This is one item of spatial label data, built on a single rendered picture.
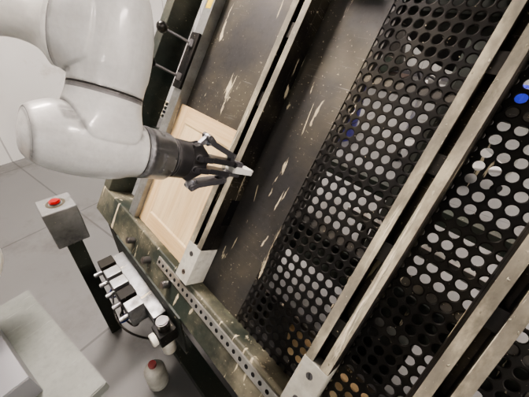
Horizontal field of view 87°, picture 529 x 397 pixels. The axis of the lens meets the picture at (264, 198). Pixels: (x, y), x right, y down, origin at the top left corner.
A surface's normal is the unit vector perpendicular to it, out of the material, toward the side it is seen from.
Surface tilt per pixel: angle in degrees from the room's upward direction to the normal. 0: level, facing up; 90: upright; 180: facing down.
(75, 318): 0
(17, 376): 0
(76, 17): 62
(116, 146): 76
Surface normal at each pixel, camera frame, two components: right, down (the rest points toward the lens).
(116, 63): 0.56, 0.28
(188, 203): -0.59, -0.10
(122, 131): 0.84, 0.18
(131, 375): 0.06, -0.80
